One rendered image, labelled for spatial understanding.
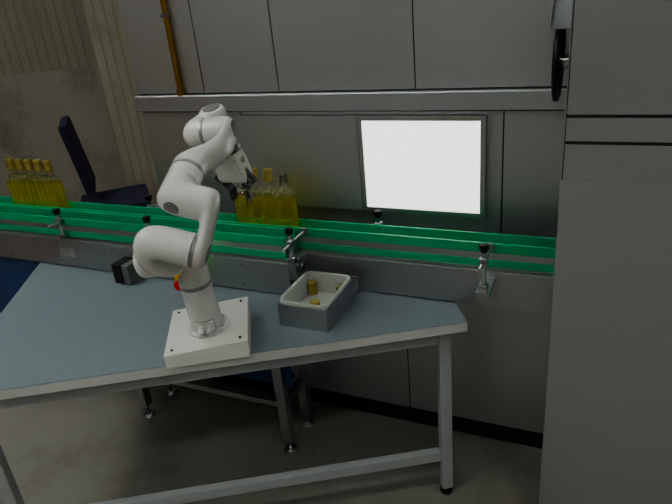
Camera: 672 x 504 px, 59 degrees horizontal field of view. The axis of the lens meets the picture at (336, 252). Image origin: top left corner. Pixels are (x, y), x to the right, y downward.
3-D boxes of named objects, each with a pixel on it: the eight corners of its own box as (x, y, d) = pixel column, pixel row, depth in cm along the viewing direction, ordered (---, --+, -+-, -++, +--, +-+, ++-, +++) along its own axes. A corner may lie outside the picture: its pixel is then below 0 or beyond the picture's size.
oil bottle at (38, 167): (64, 219, 268) (46, 158, 256) (54, 224, 263) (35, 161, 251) (55, 218, 270) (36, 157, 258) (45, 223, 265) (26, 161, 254)
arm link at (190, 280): (213, 288, 174) (199, 240, 166) (168, 296, 173) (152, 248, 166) (215, 272, 182) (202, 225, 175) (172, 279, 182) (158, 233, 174)
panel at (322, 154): (486, 215, 201) (487, 113, 187) (484, 218, 198) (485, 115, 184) (255, 200, 236) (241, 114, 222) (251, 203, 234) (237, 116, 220)
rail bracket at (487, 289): (497, 296, 190) (498, 230, 181) (487, 323, 176) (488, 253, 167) (482, 294, 192) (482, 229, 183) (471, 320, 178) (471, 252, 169)
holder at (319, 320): (360, 291, 208) (358, 271, 205) (328, 332, 186) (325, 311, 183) (316, 286, 215) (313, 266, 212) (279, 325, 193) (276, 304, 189)
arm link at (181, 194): (169, 204, 157) (225, 217, 158) (141, 264, 143) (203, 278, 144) (169, 157, 145) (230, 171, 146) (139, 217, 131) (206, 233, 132)
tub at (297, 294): (355, 297, 204) (353, 274, 200) (328, 332, 185) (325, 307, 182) (309, 291, 211) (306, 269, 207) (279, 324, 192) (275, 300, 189)
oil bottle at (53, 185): (74, 220, 265) (55, 158, 254) (64, 224, 261) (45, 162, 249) (64, 219, 268) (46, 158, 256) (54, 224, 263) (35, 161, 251)
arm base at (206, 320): (227, 339, 177) (215, 295, 170) (185, 347, 177) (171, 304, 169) (228, 310, 191) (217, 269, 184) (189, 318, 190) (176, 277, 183)
